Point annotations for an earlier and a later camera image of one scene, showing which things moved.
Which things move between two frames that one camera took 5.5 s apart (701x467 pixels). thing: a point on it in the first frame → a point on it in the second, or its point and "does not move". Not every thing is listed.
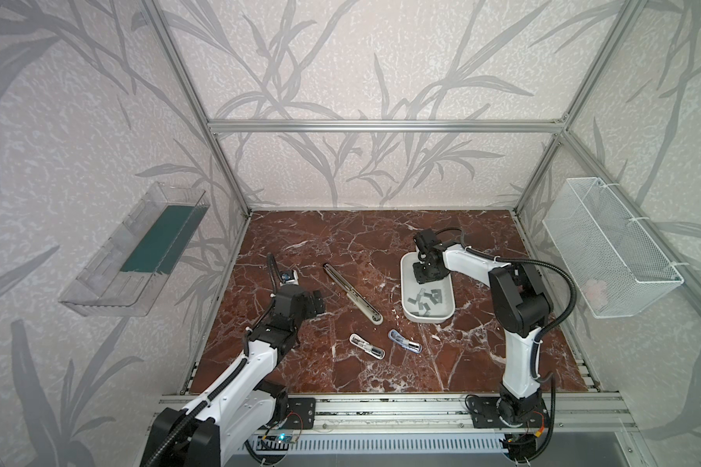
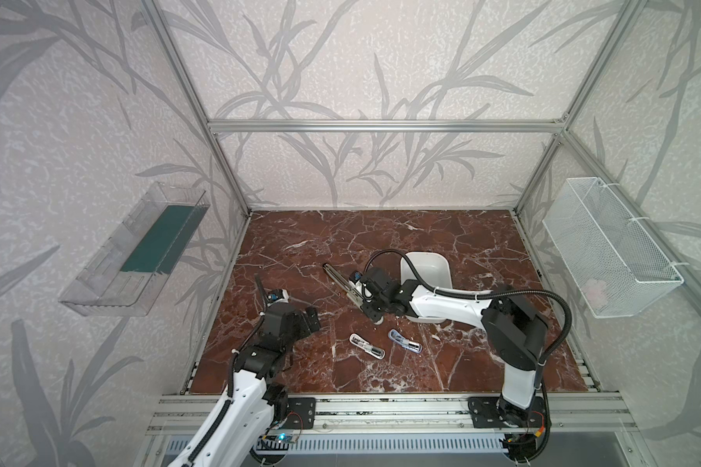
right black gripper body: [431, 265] → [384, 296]
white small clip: [372, 350] does not move
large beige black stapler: [367, 309] does not move
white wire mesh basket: [616, 270] does not move
